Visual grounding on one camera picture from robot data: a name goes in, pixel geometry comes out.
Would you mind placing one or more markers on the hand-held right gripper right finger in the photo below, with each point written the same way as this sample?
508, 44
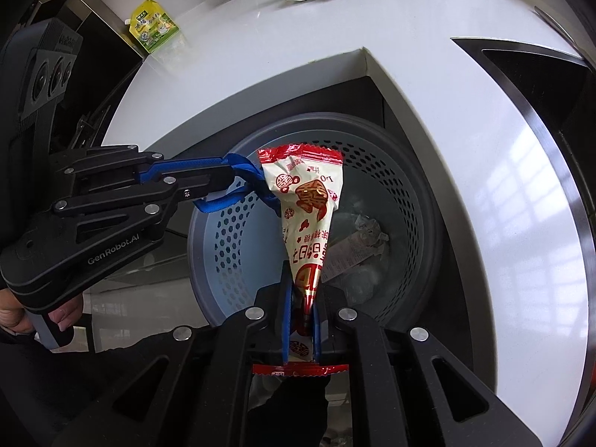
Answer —
316, 335

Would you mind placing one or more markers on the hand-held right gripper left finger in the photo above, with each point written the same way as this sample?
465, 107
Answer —
287, 326

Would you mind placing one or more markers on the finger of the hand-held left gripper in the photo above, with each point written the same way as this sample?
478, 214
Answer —
195, 164
205, 186

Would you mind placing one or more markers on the toothbrush packaging card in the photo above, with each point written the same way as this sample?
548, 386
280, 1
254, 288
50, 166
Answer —
354, 247

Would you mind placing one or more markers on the red white snack packet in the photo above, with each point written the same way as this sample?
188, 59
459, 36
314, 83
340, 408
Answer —
307, 205

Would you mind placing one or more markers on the grey perforated trash bin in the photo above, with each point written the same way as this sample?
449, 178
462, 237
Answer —
400, 186

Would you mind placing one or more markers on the person's left forearm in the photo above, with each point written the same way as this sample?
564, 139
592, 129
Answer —
28, 372

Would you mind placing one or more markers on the person's left hand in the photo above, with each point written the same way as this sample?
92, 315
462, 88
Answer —
67, 314

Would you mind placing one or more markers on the person's dark clothing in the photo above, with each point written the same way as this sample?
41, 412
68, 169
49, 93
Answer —
288, 409

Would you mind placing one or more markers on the black cooktop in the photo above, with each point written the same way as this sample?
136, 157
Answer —
102, 23

